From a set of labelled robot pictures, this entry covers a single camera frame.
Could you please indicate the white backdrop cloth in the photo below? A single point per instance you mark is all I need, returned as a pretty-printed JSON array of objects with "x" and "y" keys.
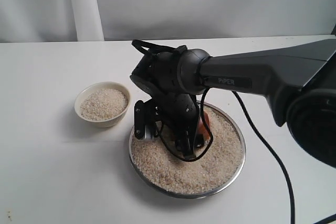
[{"x": 99, "y": 20}]

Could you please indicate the rice in steel tray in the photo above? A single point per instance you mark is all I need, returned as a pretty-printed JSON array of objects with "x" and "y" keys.
[{"x": 210, "y": 166}]

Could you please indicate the rice in cream bowl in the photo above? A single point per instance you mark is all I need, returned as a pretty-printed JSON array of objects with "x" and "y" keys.
[{"x": 103, "y": 105}]

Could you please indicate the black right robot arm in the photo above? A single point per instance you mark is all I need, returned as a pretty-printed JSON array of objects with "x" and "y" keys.
[{"x": 298, "y": 83}]

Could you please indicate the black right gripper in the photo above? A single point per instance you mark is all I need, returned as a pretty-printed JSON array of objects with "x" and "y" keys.
[{"x": 178, "y": 111}]

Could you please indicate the round steel tray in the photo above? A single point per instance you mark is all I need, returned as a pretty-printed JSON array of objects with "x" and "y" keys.
[{"x": 236, "y": 171}]

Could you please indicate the cream ceramic bowl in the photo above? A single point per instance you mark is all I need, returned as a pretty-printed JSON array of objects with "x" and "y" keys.
[{"x": 95, "y": 87}]

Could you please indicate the brown wooden cup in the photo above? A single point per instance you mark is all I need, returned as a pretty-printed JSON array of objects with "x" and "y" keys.
[{"x": 201, "y": 129}]

